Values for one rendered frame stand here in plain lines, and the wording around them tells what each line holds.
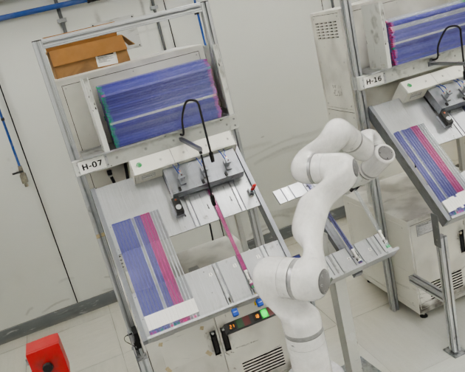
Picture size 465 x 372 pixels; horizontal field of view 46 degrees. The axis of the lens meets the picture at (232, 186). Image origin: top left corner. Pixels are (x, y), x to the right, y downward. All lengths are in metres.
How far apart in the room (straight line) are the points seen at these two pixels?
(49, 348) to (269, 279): 1.05
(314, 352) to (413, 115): 1.63
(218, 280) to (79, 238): 1.96
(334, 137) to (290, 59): 2.52
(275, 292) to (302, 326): 0.13
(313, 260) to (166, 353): 1.25
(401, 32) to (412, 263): 1.19
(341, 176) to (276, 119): 2.62
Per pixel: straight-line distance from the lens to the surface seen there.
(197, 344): 2.66
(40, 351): 2.33
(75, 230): 4.07
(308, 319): 1.64
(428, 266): 3.13
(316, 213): 1.66
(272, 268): 1.59
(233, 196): 2.45
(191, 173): 2.43
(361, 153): 1.99
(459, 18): 3.17
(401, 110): 2.98
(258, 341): 2.76
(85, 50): 2.73
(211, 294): 2.27
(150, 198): 2.44
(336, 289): 2.59
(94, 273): 4.19
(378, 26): 2.89
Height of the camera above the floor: 1.82
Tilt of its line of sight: 17 degrees down
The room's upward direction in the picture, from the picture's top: 14 degrees counter-clockwise
